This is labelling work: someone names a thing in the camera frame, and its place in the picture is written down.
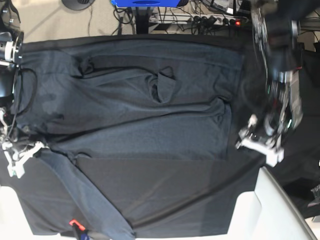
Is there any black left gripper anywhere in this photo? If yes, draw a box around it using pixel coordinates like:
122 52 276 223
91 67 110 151
235 112 290 167

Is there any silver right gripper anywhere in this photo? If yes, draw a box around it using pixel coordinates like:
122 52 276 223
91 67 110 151
0 107 48 178

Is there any dark grey T-shirt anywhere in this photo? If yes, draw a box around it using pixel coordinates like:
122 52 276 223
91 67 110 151
9 41 246 240

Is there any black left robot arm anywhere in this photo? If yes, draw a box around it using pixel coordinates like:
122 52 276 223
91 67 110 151
235 0 320 167

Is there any red blue front clamp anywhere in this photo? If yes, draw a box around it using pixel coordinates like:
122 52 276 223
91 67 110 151
69 219 91 240

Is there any round black stand base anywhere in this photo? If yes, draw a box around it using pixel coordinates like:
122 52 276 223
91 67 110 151
61 0 95 11

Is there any power strip on floor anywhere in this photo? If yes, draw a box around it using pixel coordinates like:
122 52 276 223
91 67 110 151
149 12 250 26

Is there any blue plastic bin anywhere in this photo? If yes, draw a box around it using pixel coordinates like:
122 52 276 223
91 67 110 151
110 0 189 8

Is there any black floor cable bundle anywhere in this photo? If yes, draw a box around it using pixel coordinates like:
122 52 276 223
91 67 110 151
109 0 241 36

